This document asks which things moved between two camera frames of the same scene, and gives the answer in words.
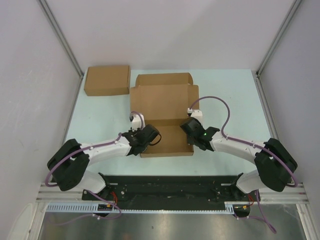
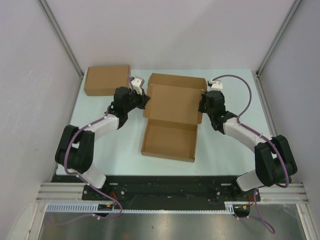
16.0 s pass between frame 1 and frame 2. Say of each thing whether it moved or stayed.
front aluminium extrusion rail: stayed
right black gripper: moved
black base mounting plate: stayed
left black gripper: moved
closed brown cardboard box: stayed
